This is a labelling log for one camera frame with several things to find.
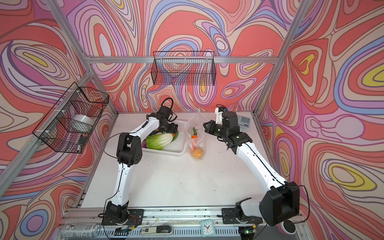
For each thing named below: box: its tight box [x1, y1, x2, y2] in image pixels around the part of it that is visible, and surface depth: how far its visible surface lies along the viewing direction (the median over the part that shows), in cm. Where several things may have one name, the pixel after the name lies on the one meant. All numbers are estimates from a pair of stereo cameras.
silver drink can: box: [60, 223, 101, 238], surface depth 68 cm
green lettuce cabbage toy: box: [146, 132, 179, 151], surface depth 96 cm
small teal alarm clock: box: [200, 219, 216, 237], surface depth 70 cm
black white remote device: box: [140, 225, 174, 236], surface depth 69 cm
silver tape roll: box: [68, 114, 95, 133], surface depth 74 cm
